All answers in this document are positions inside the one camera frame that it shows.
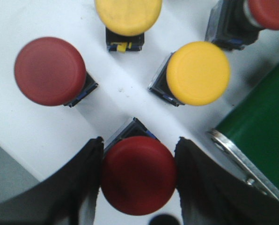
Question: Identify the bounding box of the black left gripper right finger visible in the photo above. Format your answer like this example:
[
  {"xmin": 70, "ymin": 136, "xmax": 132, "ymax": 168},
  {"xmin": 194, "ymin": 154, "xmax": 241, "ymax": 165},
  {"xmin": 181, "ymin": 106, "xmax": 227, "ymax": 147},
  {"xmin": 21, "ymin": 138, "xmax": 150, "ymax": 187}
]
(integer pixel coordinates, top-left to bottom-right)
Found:
[{"xmin": 175, "ymin": 137, "xmax": 279, "ymax": 225}]

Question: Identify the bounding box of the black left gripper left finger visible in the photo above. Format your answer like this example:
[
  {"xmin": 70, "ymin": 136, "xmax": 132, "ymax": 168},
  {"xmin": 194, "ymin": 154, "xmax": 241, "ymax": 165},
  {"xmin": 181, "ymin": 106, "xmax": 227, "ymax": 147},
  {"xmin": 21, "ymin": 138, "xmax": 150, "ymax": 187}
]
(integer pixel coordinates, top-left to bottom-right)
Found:
[{"xmin": 0, "ymin": 137, "xmax": 104, "ymax": 225}]

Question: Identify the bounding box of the red mushroom push button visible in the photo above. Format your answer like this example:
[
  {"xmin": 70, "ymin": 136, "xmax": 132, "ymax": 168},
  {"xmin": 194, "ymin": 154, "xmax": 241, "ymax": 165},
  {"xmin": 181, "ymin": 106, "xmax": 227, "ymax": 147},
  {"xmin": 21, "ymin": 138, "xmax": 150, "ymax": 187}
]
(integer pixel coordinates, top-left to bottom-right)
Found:
[{"xmin": 101, "ymin": 117, "xmax": 177, "ymax": 216}]

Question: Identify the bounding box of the yellow push button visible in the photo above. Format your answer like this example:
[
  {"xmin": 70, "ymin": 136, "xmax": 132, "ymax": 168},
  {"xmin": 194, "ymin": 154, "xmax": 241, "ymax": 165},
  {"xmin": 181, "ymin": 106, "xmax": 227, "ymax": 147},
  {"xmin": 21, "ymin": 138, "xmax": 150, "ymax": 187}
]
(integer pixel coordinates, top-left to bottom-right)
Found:
[
  {"xmin": 148, "ymin": 41, "xmax": 231, "ymax": 107},
  {"xmin": 95, "ymin": 0, "xmax": 162, "ymax": 53}
]

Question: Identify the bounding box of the green conveyor belt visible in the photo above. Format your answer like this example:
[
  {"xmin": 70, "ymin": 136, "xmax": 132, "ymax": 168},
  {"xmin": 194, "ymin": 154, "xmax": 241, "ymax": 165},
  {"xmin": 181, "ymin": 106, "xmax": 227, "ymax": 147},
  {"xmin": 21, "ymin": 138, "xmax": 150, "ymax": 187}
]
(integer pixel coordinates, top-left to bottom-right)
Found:
[{"xmin": 214, "ymin": 64, "xmax": 279, "ymax": 189}]

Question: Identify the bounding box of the red push button left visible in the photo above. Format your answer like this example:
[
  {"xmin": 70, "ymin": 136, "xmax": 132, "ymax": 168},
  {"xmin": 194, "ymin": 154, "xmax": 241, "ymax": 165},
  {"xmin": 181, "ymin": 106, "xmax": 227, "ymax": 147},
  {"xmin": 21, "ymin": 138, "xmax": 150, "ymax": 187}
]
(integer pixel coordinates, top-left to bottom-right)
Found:
[{"xmin": 14, "ymin": 37, "xmax": 98, "ymax": 107}]

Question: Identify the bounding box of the red push button top right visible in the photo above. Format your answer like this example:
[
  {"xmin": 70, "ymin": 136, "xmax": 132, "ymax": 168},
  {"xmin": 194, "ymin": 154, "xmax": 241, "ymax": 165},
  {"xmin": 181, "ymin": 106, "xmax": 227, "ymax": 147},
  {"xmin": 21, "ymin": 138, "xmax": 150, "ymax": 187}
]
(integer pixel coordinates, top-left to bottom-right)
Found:
[{"xmin": 205, "ymin": 0, "xmax": 279, "ymax": 51}]

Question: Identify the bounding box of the yellow push button top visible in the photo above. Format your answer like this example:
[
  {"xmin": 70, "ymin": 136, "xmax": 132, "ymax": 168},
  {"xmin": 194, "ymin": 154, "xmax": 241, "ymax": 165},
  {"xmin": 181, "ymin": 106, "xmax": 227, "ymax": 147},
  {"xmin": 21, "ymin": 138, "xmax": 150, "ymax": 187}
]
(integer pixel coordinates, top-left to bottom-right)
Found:
[{"xmin": 95, "ymin": 0, "xmax": 162, "ymax": 53}]

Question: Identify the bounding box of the metal bracket plate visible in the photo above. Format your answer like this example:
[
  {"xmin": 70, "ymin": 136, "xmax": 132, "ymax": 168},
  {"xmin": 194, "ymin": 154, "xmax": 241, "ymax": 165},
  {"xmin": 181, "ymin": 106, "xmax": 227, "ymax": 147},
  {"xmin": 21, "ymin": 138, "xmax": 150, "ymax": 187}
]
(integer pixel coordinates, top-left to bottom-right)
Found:
[{"xmin": 207, "ymin": 128, "xmax": 279, "ymax": 201}]

